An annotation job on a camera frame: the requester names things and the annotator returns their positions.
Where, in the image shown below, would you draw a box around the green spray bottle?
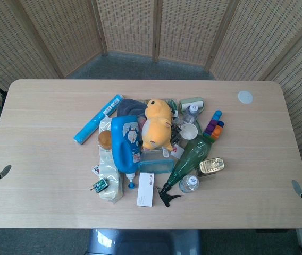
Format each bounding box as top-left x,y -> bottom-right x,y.
157,134 -> 213,208

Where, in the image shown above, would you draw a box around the clear water bottle white cap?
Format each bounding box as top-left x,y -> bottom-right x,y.
178,175 -> 200,194
183,104 -> 203,124

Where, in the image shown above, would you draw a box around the white cardboard box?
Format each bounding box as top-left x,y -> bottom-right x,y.
136,172 -> 156,208

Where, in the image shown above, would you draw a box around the blue detergent bottle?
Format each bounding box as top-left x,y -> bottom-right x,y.
110,115 -> 143,180

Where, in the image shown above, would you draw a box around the yellow plush toy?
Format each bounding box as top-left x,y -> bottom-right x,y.
141,98 -> 175,152

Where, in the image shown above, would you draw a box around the golden tin can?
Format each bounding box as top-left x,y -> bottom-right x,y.
198,157 -> 226,177

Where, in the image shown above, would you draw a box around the colourful building block stack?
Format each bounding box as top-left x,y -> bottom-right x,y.
203,109 -> 225,145

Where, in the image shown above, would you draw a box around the pale green lint roller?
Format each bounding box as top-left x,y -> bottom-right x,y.
179,96 -> 206,113

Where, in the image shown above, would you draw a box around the white paper cup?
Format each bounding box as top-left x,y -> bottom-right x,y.
180,122 -> 199,140

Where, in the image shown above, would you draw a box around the dark blue folded cloth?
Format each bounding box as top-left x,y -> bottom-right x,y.
116,98 -> 148,118

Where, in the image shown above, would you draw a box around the green snack packet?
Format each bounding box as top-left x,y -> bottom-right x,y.
167,98 -> 179,114

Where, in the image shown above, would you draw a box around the light blue tube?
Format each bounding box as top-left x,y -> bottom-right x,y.
73,93 -> 123,146

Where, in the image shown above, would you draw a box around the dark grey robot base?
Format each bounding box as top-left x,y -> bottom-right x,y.
86,228 -> 203,255

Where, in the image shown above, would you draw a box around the black binder clips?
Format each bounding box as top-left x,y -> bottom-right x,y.
170,123 -> 183,146

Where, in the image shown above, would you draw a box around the small green circuit board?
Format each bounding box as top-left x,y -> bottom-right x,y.
90,178 -> 110,193

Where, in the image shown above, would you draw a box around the red and white packet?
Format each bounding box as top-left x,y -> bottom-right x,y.
171,144 -> 185,158

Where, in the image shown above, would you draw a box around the clear container with blue lid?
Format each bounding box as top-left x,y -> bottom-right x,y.
137,158 -> 175,175

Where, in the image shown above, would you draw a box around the woven bamboo folding screen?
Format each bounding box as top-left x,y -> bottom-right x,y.
0,0 -> 302,192

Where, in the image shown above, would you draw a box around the bread in clear bag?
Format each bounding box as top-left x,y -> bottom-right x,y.
97,117 -> 124,204

